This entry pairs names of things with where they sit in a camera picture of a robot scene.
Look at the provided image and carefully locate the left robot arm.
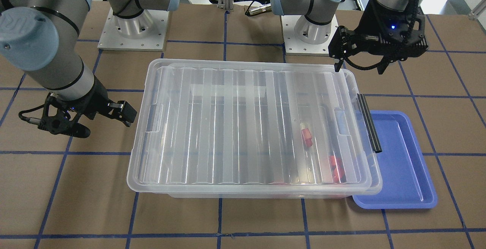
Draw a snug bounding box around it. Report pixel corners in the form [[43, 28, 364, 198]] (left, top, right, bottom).
[[270, 0, 429, 74]]

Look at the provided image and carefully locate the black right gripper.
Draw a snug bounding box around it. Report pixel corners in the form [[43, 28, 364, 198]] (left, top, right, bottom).
[[18, 77, 137, 138]]

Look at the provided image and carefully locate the red block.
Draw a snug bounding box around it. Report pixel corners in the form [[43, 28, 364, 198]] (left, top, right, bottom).
[[300, 122, 313, 148], [328, 155, 347, 183]]

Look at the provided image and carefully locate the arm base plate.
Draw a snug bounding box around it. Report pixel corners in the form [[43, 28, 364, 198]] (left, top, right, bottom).
[[281, 15, 338, 56], [98, 10, 170, 52]]

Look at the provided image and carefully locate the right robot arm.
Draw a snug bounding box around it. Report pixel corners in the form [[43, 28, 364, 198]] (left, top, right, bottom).
[[0, 0, 180, 138]]

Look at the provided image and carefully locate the blue plastic tray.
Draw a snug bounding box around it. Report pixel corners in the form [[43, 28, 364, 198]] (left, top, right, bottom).
[[353, 110, 438, 210]]

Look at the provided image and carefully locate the clear plastic storage box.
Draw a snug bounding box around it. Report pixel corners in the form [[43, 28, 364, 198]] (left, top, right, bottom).
[[148, 59, 383, 199]]

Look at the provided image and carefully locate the black box handle bar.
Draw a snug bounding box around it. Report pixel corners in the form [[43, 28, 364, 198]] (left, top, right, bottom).
[[357, 93, 383, 153]]

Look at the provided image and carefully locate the red block in box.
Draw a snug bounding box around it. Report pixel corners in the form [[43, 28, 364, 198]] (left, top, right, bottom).
[[328, 155, 347, 183]]

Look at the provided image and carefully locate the clear plastic box lid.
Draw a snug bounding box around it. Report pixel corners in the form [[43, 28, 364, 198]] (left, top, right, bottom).
[[126, 58, 379, 194]]

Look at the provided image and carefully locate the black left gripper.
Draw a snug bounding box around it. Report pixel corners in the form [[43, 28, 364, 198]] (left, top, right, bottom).
[[328, 2, 429, 74]]

